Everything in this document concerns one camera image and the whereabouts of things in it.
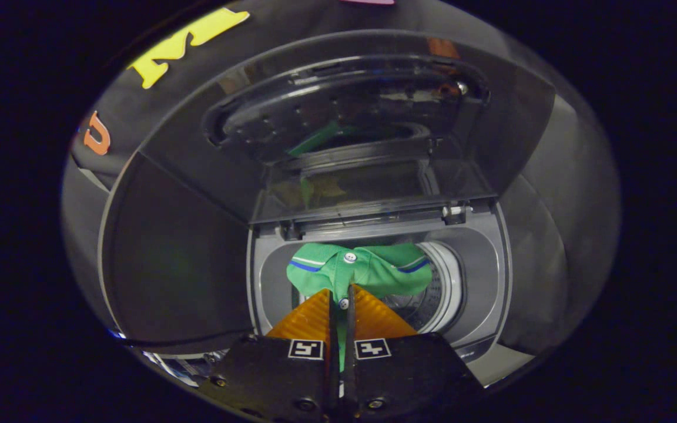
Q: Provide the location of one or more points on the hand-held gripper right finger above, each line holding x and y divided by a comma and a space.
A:
403, 376

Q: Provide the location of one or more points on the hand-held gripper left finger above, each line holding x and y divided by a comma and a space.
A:
280, 376

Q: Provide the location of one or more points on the green polo shirt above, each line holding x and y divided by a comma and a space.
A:
374, 270

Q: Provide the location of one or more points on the dark washing machine lid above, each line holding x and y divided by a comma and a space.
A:
344, 106

